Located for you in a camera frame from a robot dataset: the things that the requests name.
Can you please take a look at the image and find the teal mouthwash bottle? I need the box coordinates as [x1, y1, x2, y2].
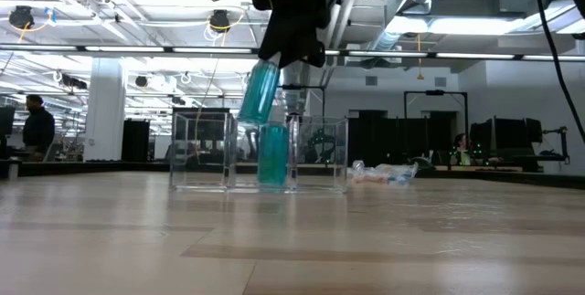
[256, 122, 291, 187]
[237, 58, 282, 126]

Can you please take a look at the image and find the clear acrylic organizer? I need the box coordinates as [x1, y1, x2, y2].
[169, 111, 350, 195]

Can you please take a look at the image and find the orange toothbrush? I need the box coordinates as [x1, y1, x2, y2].
[349, 160, 389, 185]

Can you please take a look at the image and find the black monitor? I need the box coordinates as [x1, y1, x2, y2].
[0, 105, 16, 139]
[171, 106, 230, 142]

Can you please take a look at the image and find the long ceiling light strip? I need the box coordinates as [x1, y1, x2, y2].
[0, 44, 585, 62]

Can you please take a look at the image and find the black cabinet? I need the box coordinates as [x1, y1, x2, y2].
[121, 119, 152, 163]

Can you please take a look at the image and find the white building column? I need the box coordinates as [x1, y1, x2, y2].
[84, 57, 127, 163]

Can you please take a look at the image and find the black workstation equipment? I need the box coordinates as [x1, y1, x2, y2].
[466, 116, 571, 174]

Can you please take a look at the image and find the silver ribbed duct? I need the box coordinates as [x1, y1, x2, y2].
[281, 64, 312, 118]

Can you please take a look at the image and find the black ceiling cable reel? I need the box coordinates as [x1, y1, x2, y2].
[8, 5, 36, 31]
[208, 8, 232, 34]

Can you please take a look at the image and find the yellow hanging cord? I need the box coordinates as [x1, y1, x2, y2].
[415, 33, 425, 81]

